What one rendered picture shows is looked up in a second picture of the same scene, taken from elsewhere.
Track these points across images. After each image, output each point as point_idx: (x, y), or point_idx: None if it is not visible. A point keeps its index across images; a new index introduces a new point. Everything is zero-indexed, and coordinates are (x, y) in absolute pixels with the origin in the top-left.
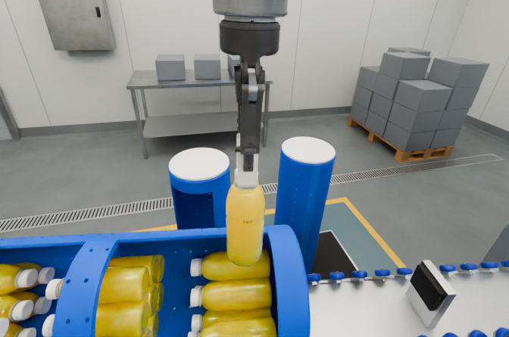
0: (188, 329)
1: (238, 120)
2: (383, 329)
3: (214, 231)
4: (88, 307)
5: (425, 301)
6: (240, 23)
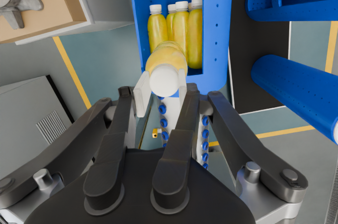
0: (175, 0)
1: (183, 101)
2: (175, 120)
3: (210, 21)
4: None
5: None
6: None
